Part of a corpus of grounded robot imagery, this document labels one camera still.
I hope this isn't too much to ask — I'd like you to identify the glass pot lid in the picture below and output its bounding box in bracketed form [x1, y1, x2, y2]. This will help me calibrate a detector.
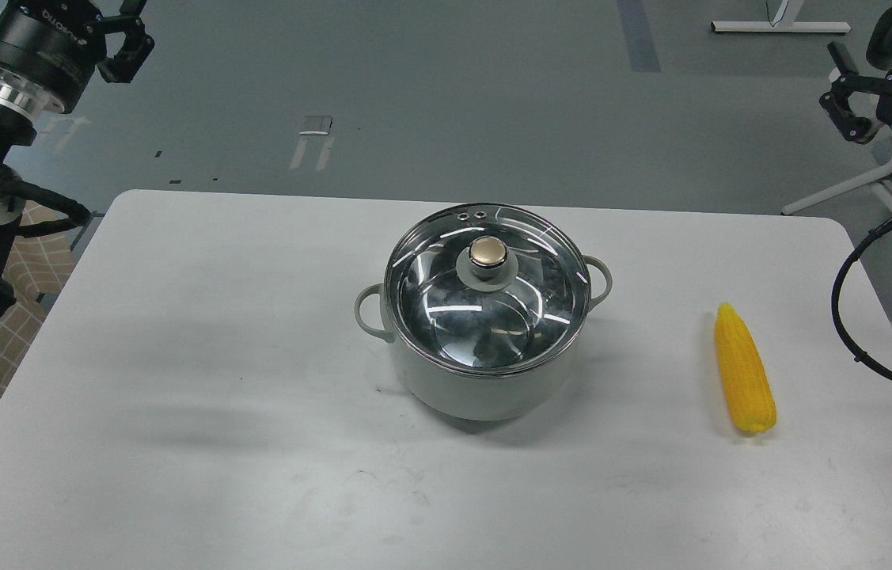
[381, 203, 613, 378]

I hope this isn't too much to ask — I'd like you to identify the yellow corn cob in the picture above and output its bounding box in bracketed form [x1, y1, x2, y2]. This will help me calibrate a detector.
[714, 302, 777, 435]

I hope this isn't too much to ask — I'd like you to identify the white desk frame foot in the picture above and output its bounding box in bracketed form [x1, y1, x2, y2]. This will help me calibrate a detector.
[710, 1, 852, 35]

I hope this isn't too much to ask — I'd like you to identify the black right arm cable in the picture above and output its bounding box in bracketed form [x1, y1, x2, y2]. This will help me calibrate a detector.
[831, 207, 892, 408]

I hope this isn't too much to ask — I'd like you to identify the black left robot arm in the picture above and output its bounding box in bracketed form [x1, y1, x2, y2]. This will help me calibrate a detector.
[0, 1, 155, 318]

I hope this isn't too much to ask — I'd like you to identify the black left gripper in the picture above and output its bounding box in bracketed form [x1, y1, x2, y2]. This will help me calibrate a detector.
[0, 0, 155, 113]

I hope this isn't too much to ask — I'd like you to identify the white pot with steel interior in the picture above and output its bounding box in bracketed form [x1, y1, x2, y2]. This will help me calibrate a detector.
[354, 269, 577, 422]

